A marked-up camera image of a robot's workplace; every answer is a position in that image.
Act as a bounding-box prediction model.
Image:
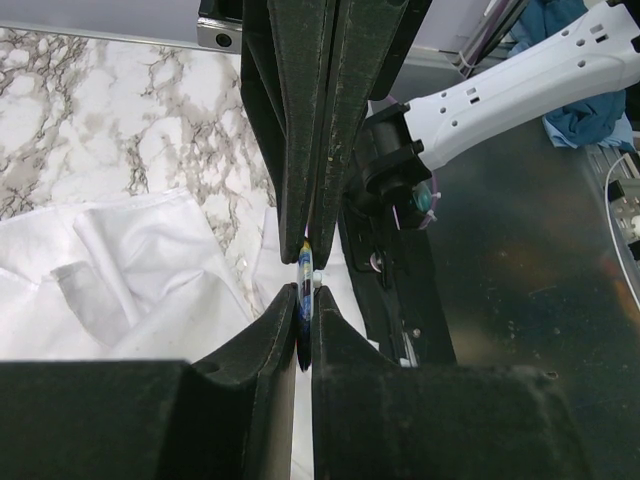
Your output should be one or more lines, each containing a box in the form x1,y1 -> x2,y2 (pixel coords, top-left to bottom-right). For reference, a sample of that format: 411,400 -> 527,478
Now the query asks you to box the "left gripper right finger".
311,288 -> 593,479

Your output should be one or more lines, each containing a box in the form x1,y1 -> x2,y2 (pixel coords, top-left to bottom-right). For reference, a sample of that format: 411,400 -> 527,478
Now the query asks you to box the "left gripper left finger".
1,284 -> 296,479

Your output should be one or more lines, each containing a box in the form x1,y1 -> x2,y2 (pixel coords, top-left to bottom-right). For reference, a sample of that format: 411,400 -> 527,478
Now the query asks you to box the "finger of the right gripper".
241,1 -> 335,264
309,1 -> 431,268

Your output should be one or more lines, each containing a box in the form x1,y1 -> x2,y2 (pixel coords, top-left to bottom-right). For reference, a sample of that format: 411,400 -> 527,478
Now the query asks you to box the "round blue brooch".
296,239 -> 315,371

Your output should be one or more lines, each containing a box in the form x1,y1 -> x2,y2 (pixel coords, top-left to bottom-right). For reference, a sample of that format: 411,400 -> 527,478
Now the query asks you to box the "white shirt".
0,187 -> 381,480

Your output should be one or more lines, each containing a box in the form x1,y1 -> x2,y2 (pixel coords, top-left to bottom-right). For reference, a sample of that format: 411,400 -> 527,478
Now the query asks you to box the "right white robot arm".
241,0 -> 639,267

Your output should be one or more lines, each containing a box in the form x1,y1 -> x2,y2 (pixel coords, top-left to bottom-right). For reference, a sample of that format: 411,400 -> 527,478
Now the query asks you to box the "blue cloth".
509,0 -> 634,151

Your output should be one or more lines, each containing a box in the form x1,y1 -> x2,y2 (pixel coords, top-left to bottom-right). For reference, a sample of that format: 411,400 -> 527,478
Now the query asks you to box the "aluminium rail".
196,0 -> 243,55

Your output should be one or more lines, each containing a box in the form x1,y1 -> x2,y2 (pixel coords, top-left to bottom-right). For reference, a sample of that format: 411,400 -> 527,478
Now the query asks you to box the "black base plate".
338,200 -> 456,366

